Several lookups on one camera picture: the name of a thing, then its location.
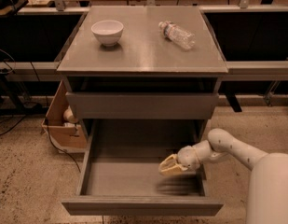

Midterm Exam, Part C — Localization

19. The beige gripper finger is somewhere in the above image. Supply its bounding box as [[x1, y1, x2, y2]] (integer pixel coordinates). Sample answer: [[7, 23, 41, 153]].
[[159, 154, 178, 168], [158, 166, 186, 175]]

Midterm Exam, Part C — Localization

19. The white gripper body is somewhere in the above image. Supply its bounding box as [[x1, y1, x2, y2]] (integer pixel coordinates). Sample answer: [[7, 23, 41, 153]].
[[177, 146, 200, 171]]

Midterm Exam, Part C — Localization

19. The grey drawer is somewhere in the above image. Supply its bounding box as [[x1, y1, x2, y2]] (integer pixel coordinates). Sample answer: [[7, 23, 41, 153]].
[[66, 92, 219, 119], [62, 119, 223, 216]]

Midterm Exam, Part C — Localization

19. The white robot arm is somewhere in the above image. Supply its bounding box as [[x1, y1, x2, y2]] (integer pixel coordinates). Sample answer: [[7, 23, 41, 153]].
[[158, 128, 288, 224]]

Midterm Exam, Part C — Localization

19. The grey top drawer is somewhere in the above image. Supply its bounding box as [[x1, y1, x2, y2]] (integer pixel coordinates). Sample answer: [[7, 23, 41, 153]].
[[66, 92, 219, 119]]

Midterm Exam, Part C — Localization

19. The open cardboard box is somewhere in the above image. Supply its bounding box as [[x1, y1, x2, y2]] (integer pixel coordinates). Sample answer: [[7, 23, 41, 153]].
[[42, 81, 87, 153]]

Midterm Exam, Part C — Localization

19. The grey drawer cabinet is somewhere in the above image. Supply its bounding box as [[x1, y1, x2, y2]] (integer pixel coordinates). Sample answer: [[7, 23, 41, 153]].
[[58, 6, 227, 140]]

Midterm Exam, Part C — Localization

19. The white cup in box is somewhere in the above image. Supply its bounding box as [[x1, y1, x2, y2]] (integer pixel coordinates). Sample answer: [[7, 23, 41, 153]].
[[63, 107, 78, 124]]

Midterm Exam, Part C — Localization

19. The clear plastic water bottle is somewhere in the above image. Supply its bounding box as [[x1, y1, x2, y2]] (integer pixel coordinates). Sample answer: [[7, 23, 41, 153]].
[[158, 21, 195, 50]]

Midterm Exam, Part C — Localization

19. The white ceramic bowl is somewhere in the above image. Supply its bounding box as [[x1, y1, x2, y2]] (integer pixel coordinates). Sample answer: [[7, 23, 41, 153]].
[[91, 20, 124, 47]]

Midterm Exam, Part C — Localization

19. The grey metal rail frame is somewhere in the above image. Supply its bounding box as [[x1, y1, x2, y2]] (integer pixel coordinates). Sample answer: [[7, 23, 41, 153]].
[[0, 5, 288, 82]]

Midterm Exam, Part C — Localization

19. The black floor cable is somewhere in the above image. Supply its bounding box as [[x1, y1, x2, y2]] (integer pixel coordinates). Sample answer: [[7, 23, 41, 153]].
[[43, 118, 82, 174]]

